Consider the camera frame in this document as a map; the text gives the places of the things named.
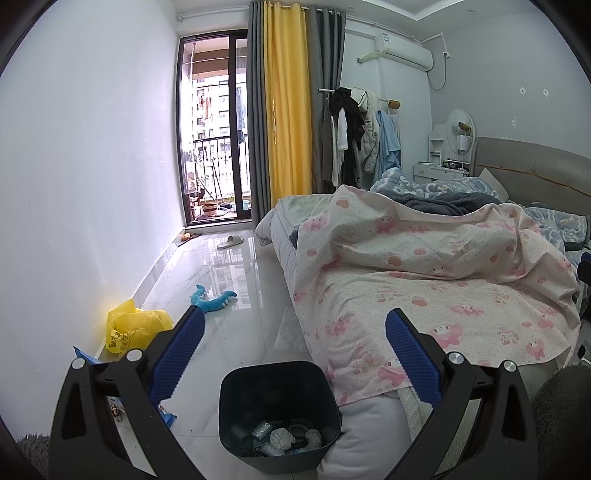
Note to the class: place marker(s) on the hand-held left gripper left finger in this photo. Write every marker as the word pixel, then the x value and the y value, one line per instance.
pixel 180 353

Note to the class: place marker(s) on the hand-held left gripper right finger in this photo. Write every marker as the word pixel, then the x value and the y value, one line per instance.
pixel 411 355

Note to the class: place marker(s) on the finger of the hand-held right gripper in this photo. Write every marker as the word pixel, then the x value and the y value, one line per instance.
pixel 585 277

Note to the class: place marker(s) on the dark teal trash bin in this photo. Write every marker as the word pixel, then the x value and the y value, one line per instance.
pixel 277 387

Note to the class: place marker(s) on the blue tissue packet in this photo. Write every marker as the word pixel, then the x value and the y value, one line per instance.
pixel 262 429

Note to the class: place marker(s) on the white tissue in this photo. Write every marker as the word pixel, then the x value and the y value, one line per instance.
pixel 313 437

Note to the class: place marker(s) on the white cloth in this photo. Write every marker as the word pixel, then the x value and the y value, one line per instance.
pixel 279 437

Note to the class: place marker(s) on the white plastic bottle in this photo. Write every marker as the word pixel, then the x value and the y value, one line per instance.
pixel 270 450

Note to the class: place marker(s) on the brown tape roll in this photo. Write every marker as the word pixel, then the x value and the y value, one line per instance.
pixel 299 429

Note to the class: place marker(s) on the yellow plastic bag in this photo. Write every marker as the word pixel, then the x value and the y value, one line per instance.
pixel 134 327

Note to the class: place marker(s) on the pale green fleece blanket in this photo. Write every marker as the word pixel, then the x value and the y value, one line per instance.
pixel 413 410

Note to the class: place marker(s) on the blue plush toy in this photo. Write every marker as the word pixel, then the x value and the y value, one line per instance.
pixel 207 304

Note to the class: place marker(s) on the pink printed bed sheet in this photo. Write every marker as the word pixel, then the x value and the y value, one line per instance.
pixel 392 300

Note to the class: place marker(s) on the blue printed pillow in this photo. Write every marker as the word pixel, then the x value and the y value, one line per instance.
pixel 554 219

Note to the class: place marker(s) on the blue printed package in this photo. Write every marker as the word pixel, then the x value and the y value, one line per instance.
pixel 167 417

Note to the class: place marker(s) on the white mattress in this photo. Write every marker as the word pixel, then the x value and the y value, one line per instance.
pixel 360 438

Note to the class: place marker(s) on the flat clear bubble sheet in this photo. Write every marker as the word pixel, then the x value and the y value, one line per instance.
pixel 291 334

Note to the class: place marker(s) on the white slipper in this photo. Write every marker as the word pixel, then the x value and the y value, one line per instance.
pixel 231 242

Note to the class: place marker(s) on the grey bed headboard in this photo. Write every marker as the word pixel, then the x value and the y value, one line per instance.
pixel 531 161

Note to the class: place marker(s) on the grey fluffy cloth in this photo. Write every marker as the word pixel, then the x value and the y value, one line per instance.
pixel 558 406
pixel 32 454

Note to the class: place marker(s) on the beige pillow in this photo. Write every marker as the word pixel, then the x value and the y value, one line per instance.
pixel 491 182

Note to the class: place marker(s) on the brown basin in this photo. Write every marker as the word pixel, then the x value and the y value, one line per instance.
pixel 210 210

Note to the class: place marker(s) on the dark grey blanket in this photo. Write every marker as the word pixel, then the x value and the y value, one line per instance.
pixel 438 203

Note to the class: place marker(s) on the dark grey cloth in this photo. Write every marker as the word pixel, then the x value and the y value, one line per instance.
pixel 294 237

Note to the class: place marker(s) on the blue printed blanket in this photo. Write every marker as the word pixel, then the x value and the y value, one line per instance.
pixel 434 187

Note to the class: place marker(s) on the white dresser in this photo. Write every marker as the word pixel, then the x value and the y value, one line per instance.
pixel 427 171

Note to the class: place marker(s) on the round white mirror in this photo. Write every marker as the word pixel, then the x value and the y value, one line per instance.
pixel 455 120

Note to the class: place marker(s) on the white coat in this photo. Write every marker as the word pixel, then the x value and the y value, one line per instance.
pixel 371 143

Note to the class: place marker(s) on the light blue garment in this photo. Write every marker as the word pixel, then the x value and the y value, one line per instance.
pixel 388 138

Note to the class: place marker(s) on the grey curtain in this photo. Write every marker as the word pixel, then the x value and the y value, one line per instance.
pixel 323 55
pixel 256 138

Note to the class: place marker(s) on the white shirt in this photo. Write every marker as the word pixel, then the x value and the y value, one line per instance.
pixel 341 131

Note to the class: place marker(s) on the black sliding glass door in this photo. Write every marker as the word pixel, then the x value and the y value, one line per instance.
pixel 240 115

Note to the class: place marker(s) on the clothes on hanging rack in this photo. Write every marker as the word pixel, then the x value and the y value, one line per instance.
pixel 351 115

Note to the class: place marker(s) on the yellow curtain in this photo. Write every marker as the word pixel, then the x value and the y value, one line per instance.
pixel 286 115

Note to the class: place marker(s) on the white air conditioner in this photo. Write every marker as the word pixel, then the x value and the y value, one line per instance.
pixel 406 55

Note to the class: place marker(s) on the clothes rail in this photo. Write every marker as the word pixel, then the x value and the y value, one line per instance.
pixel 324 91

